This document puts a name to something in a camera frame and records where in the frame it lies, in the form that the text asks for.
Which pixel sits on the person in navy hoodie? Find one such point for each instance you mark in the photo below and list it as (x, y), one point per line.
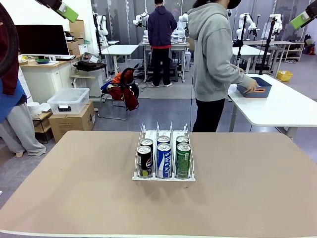
(161, 27)

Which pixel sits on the large brown cardboard box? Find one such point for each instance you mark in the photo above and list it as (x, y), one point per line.
(71, 126)

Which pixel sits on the small brown cardboard box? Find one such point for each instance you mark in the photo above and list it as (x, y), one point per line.
(73, 47)

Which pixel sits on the person's right forearm grey sleeve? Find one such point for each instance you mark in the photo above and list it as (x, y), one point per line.
(239, 77)

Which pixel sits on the tall brown cardboard box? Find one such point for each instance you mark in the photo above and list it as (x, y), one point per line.
(76, 28)

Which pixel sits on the black bag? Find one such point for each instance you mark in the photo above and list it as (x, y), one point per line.
(89, 65)

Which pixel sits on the black step stool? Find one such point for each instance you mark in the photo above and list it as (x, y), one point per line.
(176, 72)

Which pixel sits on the small wooden shelf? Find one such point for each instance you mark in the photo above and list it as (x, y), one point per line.
(43, 116)

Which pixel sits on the white roll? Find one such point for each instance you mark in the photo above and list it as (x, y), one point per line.
(34, 108)

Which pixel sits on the white office table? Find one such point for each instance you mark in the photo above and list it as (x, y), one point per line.
(250, 50)
(121, 49)

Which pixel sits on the green soda can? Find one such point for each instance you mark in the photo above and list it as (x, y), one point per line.
(182, 139)
(183, 161)

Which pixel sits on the red orange backpack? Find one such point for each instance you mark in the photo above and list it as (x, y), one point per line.
(123, 96)

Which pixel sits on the metal frame chair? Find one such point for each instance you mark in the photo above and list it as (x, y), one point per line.
(103, 97)

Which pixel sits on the person in grey hoodie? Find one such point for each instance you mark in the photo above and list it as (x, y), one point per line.
(210, 62)

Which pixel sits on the grey packaged tray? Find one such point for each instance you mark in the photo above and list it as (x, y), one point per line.
(90, 58)

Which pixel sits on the yellow plastic basket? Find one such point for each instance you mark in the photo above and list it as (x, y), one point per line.
(284, 76)

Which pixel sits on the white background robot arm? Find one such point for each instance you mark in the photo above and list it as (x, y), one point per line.
(183, 19)
(138, 19)
(103, 27)
(278, 24)
(241, 27)

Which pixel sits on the black computer monitor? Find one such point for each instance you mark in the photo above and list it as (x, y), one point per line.
(42, 39)

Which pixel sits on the wooden shelf rack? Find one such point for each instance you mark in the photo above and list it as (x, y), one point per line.
(293, 50)

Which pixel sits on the white keyboard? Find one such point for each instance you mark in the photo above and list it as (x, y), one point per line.
(62, 57)

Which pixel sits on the person's right hand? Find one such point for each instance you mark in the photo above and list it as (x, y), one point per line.
(251, 87)

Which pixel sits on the white side cabinet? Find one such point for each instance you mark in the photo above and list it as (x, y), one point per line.
(96, 81)

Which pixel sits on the clear plastic storage bin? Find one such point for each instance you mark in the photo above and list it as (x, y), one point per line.
(67, 99)

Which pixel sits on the large white table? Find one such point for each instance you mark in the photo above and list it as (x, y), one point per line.
(284, 106)

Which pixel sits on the grey lab workbench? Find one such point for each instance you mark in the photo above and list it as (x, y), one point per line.
(182, 44)

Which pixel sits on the green bowl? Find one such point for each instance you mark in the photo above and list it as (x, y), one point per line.
(42, 61)

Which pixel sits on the white desk with wooden top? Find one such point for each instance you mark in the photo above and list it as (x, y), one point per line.
(44, 79)

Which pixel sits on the blue Pocari Sweat can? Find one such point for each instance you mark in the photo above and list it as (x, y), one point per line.
(164, 161)
(163, 139)

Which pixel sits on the small white storage bin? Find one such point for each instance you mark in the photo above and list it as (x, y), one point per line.
(83, 48)

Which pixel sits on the black tripod stand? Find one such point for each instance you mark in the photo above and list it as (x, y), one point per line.
(242, 42)
(268, 42)

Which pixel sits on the person in dark red jacket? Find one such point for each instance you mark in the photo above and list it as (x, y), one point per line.
(15, 129)

